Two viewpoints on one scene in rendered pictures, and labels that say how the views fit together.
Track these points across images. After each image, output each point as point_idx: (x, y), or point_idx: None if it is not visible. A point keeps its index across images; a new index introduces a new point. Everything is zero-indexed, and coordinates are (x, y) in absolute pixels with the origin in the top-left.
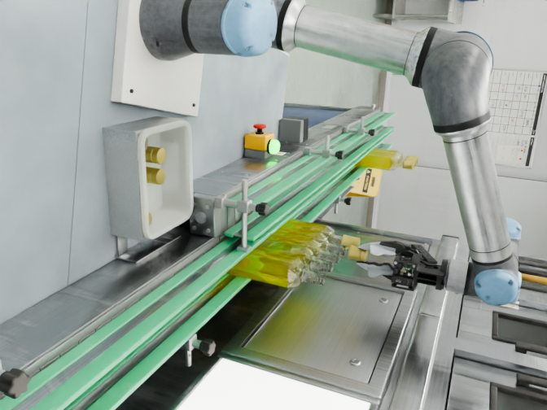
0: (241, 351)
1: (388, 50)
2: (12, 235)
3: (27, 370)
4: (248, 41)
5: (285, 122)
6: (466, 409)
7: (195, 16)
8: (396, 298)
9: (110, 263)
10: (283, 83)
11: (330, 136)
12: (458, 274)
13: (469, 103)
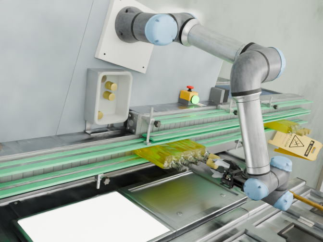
0: (127, 191)
1: (227, 51)
2: (33, 104)
3: (17, 156)
4: (155, 37)
5: (214, 89)
6: None
7: (136, 23)
8: (231, 196)
9: (79, 132)
10: (217, 67)
11: None
12: None
13: (243, 82)
